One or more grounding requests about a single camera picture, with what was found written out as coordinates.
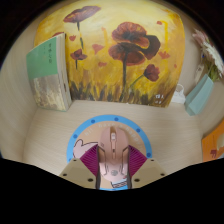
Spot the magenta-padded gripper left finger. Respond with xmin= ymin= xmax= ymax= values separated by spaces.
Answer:
xmin=59 ymin=143 xmax=102 ymax=190

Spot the small white object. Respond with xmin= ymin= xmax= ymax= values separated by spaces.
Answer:
xmin=170 ymin=83 xmax=187 ymax=105

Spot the poppy flower painting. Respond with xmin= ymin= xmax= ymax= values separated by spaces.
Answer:
xmin=33 ymin=0 xmax=186 ymax=108

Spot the round cartoon mouse pad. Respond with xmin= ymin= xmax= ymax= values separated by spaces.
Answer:
xmin=66 ymin=114 xmax=153 ymax=192

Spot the green cover book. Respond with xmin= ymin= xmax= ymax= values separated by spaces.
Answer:
xmin=26 ymin=32 xmax=73 ymax=112

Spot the pink and white flower bouquet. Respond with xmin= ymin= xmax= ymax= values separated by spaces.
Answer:
xmin=192 ymin=28 xmax=224 ymax=83

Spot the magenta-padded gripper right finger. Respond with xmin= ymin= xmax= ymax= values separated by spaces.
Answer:
xmin=125 ymin=144 xmax=167 ymax=190

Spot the mint green vase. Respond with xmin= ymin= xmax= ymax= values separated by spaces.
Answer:
xmin=184 ymin=73 xmax=215 ymax=117

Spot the pink computer mouse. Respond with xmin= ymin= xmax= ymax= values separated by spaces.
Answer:
xmin=97 ymin=126 xmax=131 ymax=183

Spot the orange booklet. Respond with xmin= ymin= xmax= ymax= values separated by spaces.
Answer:
xmin=201 ymin=127 xmax=224 ymax=163

